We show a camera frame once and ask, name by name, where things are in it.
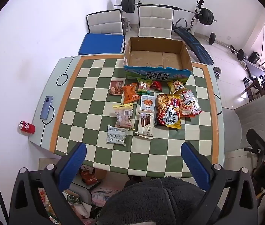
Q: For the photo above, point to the brown snack packet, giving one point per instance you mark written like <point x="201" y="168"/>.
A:
<point x="116" y="88"/>

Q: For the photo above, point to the white blue snack packet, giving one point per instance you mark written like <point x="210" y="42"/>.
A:
<point x="147" y="103"/>

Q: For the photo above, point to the grey smartphone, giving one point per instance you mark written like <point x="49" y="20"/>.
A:
<point x="46" y="107"/>

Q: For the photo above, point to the colourful candy bag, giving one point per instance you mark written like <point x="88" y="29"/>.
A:
<point x="144" y="88"/>

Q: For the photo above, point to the red white sausage packet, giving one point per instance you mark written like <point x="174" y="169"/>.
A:
<point x="192" y="102"/>

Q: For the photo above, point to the white chocolate stick box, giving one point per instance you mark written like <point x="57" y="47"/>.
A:
<point x="146" y="124"/>

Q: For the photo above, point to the yellow panda snack packet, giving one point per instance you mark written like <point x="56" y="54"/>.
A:
<point x="176" y="86"/>

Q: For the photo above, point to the cardboard box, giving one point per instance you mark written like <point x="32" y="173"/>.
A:
<point x="156" y="58"/>

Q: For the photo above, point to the large yellow red chips bag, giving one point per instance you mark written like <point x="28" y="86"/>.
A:
<point x="166" y="109"/>

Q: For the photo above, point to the white swivel chair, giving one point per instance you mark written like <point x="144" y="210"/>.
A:
<point x="252" y="119"/>

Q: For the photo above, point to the black blue sit-up bench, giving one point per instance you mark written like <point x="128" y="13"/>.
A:
<point x="193" y="43"/>

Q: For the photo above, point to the white padded chair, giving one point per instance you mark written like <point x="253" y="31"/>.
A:
<point x="104" y="22"/>
<point x="155" y="21"/>

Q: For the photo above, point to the small black barbell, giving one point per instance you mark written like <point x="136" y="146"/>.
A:
<point x="212" y="38"/>

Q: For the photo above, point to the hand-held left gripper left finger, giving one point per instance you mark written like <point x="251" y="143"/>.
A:
<point x="75" y="164"/>

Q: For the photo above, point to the red triangular snack packet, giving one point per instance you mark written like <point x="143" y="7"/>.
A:
<point x="156" y="86"/>

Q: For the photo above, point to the person's grey fleece clothing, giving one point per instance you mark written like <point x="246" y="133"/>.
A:
<point x="158" y="199"/>

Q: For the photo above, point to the red soda can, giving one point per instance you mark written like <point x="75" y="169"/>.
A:
<point x="27" y="127"/>

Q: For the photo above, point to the orange panda snack packet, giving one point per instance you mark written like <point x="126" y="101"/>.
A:
<point x="186" y="109"/>

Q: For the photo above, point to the pink bread packet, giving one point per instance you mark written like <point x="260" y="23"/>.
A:
<point x="123" y="116"/>

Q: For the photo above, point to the white barbell rack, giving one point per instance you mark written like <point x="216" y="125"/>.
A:
<point x="198" y="11"/>

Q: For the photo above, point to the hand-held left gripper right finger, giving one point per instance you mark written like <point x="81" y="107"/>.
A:
<point x="194" y="164"/>

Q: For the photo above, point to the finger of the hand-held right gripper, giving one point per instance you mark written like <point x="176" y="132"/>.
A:
<point x="261" y="151"/>

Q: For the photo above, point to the black dumbbell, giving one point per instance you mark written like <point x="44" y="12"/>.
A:
<point x="217" y="71"/>

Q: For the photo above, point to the blue flat box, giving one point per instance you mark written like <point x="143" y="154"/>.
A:
<point x="100" y="44"/>

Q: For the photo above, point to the white wafer packet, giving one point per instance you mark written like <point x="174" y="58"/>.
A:
<point x="116" y="136"/>

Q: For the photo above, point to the green white checkered table mat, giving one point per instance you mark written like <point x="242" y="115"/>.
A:
<point x="95" y="121"/>

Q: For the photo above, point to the small red packet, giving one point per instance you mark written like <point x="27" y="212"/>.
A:
<point x="89" y="177"/>

